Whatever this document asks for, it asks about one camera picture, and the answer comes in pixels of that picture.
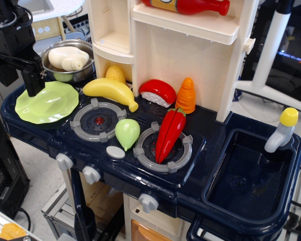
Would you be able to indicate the yellow toy corn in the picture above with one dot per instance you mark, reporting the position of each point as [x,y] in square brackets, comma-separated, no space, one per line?
[115,73]

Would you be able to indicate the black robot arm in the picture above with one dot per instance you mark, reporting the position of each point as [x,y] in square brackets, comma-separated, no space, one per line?
[18,62]

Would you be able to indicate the grey left stove knob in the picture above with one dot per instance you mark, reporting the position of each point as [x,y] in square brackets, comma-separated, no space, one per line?
[64,162]

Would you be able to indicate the silver metal pot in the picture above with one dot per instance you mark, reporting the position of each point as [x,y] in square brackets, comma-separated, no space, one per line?
[71,76]

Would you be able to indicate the grey oval button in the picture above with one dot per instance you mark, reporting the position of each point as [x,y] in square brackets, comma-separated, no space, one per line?
[115,152]

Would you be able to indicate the white stand pole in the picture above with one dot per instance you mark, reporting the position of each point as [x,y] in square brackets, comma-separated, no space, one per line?
[273,68]

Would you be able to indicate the grey yellow toy faucet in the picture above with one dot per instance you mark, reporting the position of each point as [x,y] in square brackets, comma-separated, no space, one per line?
[284,131]

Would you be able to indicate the white toy chicken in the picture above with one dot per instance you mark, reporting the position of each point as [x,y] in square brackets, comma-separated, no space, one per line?
[68,58]

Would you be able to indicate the grey stove knob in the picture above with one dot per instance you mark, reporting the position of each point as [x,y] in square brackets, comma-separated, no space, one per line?
[64,162]
[148,203]
[91,175]

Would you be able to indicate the grey middle stove knob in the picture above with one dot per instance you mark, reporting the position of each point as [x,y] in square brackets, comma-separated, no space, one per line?
[91,175]

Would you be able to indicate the red toy chili pepper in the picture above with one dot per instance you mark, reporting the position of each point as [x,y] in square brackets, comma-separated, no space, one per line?
[170,130]

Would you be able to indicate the yellow toy banana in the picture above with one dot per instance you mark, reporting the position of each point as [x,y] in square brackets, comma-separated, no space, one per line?
[112,89]

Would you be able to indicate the cream toy kitchen cabinet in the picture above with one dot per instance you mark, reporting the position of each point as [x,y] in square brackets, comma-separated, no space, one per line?
[151,43]

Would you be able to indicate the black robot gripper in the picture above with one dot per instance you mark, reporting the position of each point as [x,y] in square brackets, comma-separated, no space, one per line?
[16,35]

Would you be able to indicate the grey right stove burner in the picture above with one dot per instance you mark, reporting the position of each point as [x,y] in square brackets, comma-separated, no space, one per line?
[178,157]

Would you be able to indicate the green toy pear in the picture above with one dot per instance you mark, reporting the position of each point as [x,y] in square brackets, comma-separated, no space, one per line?
[127,132]

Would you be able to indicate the black computer case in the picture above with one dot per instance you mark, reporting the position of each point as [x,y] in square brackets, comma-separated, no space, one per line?
[14,183]

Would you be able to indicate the grey left stove burner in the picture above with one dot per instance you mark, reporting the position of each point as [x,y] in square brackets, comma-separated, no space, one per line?
[96,122]

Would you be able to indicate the navy toy kitchen counter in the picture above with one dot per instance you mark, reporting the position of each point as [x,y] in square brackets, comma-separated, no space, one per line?
[231,187]

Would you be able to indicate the grey stove burner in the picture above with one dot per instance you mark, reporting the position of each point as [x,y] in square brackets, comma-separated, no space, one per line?
[96,122]
[178,157]

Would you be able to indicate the grey right stove knob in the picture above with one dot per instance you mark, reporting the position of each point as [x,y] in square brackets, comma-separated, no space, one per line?
[148,203]

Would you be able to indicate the red toy sushi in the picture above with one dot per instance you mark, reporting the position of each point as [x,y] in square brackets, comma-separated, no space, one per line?
[158,92]

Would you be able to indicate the orange toy carrot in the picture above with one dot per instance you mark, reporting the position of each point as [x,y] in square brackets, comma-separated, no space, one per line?
[186,97]

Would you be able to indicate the red toy ketchup bottle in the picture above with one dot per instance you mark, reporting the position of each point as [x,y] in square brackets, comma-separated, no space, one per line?
[190,7]

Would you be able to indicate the green plastic plate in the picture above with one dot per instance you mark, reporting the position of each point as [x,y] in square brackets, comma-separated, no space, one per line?
[55,102]

